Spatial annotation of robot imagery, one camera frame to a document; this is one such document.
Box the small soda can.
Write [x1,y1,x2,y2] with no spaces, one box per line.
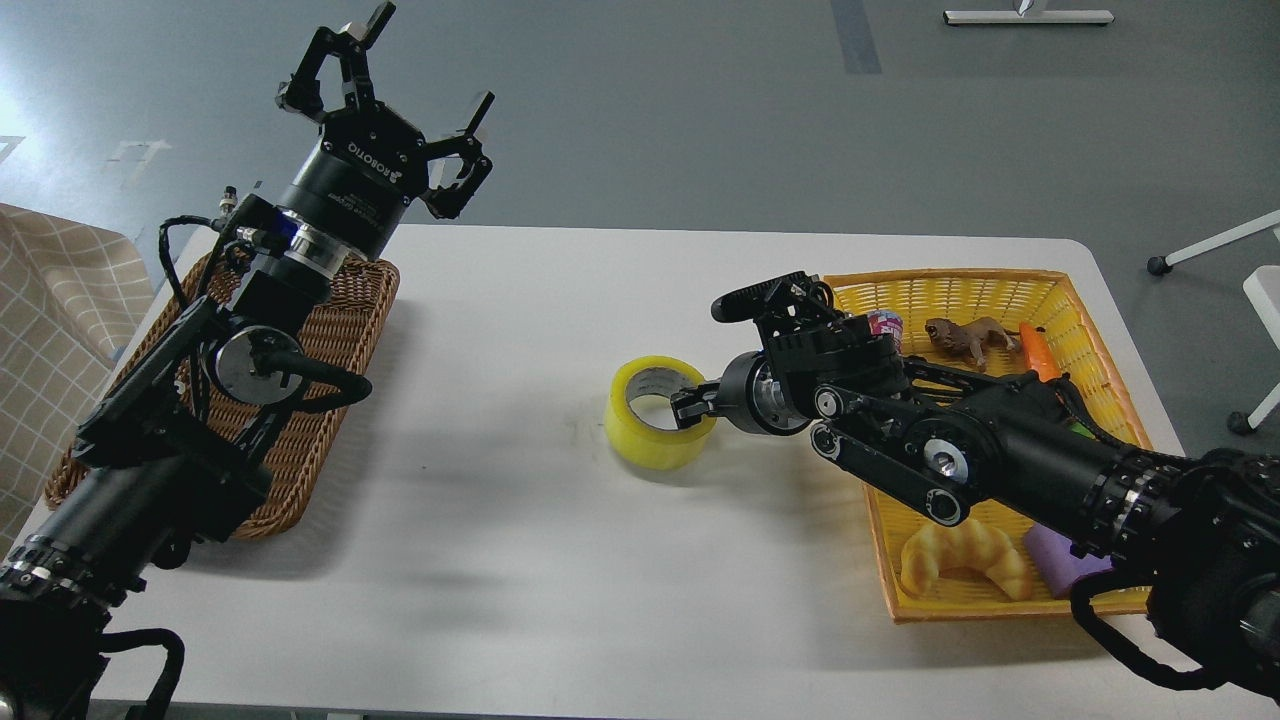
[867,309,904,352]

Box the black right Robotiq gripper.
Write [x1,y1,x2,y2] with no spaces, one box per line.
[672,351,812,436]

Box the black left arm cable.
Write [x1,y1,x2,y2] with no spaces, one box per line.
[157,215,251,421]

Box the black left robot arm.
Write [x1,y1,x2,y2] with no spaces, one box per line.
[3,1,494,719]

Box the white chair base leg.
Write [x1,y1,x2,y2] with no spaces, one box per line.
[1146,210,1279,436]

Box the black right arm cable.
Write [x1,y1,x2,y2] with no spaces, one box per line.
[1068,570,1251,693]

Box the brown toy lion figure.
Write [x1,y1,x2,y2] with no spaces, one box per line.
[924,316,1023,373]

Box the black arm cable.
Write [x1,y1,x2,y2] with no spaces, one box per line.
[1068,570,1251,693]
[157,215,251,421]

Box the beige checkered cloth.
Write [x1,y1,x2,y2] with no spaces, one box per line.
[1,205,155,548]

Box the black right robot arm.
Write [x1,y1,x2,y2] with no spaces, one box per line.
[671,272,1279,698]

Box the orange toy carrot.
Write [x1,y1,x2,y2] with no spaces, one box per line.
[1018,322,1062,382]

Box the white bar floor fixture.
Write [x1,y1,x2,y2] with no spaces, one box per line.
[942,1,1115,27]

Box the toy croissant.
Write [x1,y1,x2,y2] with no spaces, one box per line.
[900,519,1034,601]

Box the yellow plastic basket tray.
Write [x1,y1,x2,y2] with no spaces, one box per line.
[826,268,1152,623]

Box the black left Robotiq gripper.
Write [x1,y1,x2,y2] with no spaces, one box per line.
[276,1,497,259]

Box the yellow tape roll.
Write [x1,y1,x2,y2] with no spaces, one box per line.
[603,355,716,471]

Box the purple foam block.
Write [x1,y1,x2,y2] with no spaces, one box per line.
[1023,523,1114,600]

